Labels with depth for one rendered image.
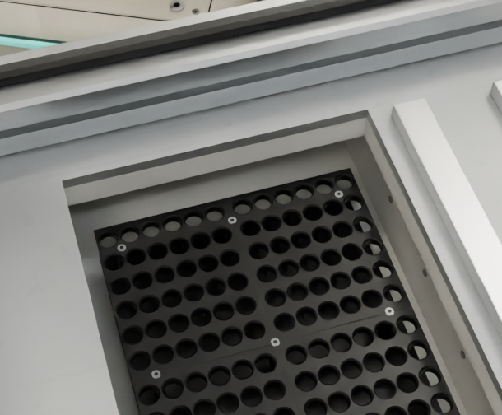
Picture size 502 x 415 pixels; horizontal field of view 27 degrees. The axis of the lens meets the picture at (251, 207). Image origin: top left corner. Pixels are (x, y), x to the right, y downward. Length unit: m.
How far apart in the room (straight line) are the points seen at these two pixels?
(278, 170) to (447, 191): 0.19
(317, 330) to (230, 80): 0.17
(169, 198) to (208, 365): 0.18
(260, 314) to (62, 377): 0.13
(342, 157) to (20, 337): 0.31
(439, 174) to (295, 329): 0.13
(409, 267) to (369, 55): 0.15
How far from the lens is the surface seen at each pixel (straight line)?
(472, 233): 0.61
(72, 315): 0.59
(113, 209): 0.76
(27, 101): 0.63
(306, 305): 0.64
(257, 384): 0.61
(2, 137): 0.65
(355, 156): 0.77
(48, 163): 0.65
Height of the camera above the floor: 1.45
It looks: 55 degrees down
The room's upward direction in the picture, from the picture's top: straight up
